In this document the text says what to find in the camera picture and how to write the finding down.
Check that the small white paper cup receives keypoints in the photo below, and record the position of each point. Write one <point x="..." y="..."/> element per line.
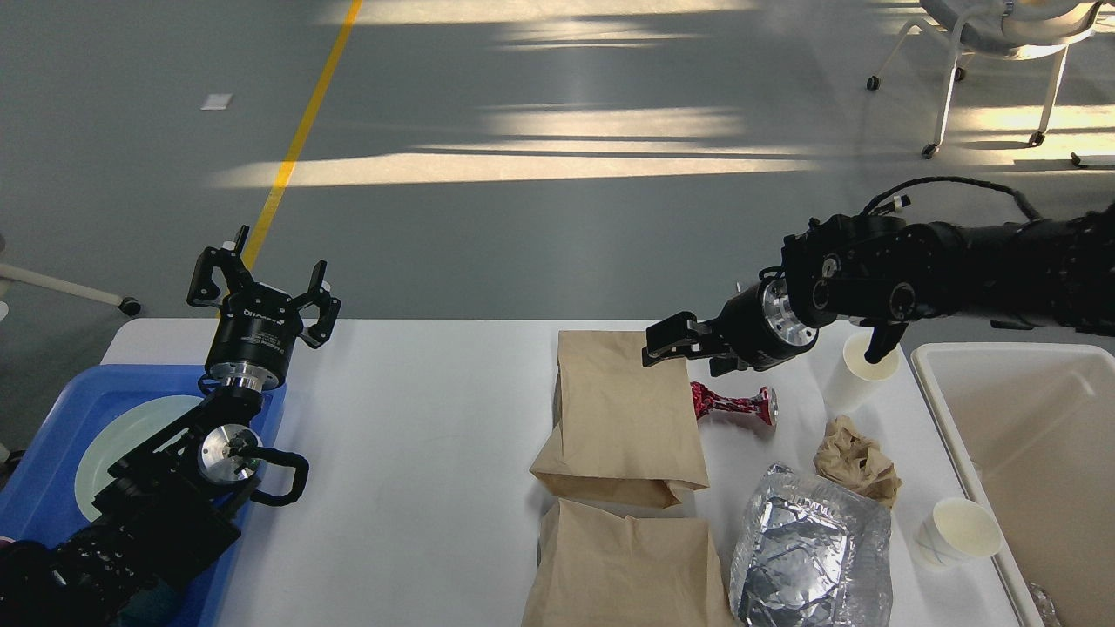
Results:
<point x="955" y="531"/>

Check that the brown paper bag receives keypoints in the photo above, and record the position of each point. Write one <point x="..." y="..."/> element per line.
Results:
<point x="600" y="569"/>
<point x="624" y="433"/>

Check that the white chair at left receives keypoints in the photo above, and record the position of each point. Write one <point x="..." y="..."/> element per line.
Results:
<point x="10" y="275"/>

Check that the crumpled brown paper ball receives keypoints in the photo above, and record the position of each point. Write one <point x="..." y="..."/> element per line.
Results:
<point x="856" y="462"/>

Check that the white chair on casters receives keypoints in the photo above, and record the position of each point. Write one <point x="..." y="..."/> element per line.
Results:
<point x="1009" y="30"/>

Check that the white plastic bin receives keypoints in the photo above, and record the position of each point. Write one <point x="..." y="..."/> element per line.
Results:
<point x="1029" y="429"/>

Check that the pale green plate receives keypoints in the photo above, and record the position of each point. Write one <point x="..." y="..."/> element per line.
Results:
<point x="117" y="439"/>

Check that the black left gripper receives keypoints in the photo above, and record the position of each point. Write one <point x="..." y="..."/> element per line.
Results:
<point x="257" y="329"/>

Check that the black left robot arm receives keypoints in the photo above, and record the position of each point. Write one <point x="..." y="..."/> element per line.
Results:
<point x="167" y="513"/>

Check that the dark green mug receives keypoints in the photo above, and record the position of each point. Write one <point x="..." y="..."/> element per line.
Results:
<point x="157" y="606"/>

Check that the crumpled foil in bin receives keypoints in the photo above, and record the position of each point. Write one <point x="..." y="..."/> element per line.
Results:
<point x="1044" y="605"/>

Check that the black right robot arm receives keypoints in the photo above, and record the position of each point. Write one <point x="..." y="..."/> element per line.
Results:
<point x="882" y="272"/>

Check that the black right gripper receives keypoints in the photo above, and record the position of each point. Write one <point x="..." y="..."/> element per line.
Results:
<point x="758" y="325"/>

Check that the red candy wrapper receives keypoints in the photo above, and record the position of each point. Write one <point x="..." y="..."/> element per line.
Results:
<point x="758" y="411"/>

